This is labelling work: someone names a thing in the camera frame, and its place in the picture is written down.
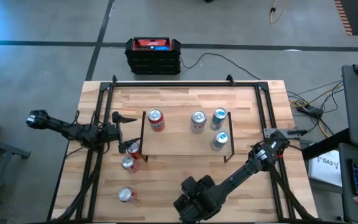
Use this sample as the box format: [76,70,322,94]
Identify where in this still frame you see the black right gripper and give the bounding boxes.
[173,174,216,218]

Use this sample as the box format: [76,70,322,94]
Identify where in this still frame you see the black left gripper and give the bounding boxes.
[104,111,141,155]

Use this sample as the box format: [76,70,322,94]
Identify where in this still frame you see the red strawberry Fanta can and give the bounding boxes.
[126,141,142,160]
[147,108,166,133]

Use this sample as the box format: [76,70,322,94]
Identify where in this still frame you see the blue silver Red Bull can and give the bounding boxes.
[209,107,228,131]
[210,130,229,152]

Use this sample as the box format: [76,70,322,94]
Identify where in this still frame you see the silver Diet Coke can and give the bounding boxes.
[190,110,208,135]

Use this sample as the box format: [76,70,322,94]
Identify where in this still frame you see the red Coca-Cola can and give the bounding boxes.
[121,155,140,174]

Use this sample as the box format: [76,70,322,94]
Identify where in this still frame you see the red soda can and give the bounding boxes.
[117,185,139,203]

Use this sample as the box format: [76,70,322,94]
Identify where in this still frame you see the black and red power box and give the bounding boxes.
[124,36,182,75]

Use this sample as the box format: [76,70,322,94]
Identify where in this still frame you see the grey metal side table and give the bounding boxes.
[0,133,32,224]

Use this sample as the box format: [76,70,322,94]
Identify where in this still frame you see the white printed paper sheet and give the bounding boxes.
[308,149,343,187]

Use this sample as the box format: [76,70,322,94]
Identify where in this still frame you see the black diagonal support beam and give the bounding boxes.
[301,127,352,161]

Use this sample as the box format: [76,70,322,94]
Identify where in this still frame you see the black power strip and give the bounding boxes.
[296,105,324,118]

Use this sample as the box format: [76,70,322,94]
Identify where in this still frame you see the dark grey desk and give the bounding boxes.
[337,142,358,224]

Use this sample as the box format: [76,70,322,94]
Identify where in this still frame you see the wooden shelf with black frame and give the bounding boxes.
[139,110,236,163]

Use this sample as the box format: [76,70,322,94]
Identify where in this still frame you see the black aluminium table frame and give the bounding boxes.
[47,74,318,223]

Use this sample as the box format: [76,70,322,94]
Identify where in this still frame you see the silver metal bracket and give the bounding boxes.
[263,127,308,139]

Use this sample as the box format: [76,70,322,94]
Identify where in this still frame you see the black toolbox power cable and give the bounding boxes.
[178,52,262,81]

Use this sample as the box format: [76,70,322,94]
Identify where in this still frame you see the tangled floor cables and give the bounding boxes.
[286,80,344,139]

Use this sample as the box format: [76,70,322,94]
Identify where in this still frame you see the yellow cable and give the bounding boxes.
[269,0,289,25]

